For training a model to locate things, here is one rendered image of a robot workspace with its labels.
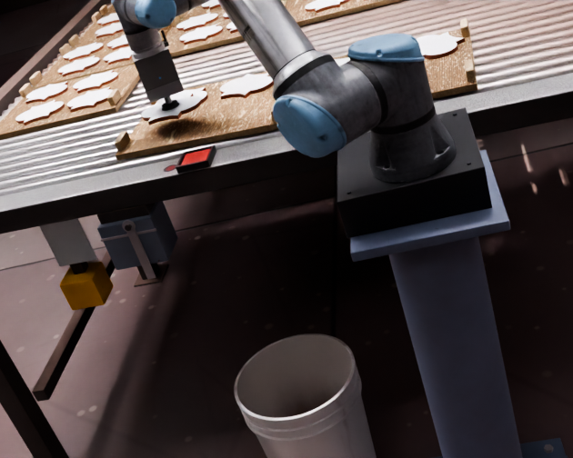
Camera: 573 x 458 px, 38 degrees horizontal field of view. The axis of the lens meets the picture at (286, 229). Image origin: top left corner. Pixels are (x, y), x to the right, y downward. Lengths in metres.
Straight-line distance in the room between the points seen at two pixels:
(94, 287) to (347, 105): 0.94
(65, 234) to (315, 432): 0.74
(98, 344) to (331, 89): 1.98
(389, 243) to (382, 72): 0.29
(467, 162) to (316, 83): 0.30
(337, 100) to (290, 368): 1.02
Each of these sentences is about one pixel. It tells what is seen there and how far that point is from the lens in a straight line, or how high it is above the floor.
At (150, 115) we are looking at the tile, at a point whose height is 0.99.
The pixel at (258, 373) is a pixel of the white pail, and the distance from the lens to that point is 2.13.
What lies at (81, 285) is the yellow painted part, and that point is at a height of 0.69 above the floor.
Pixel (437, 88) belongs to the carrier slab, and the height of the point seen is 0.94.
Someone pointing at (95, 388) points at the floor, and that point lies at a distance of 2.91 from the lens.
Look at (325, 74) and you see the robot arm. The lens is 1.32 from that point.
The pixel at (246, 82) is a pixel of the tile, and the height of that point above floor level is 0.95.
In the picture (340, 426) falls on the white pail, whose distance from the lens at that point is 1.97.
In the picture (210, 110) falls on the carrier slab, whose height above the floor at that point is 0.94.
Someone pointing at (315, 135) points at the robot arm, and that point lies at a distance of 1.29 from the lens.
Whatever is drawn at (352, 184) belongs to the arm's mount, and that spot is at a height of 0.95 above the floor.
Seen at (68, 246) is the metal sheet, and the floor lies 0.78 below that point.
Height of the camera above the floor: 1.62
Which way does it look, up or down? 29 degrees down
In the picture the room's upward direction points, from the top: 19 degrees counter-clockwise
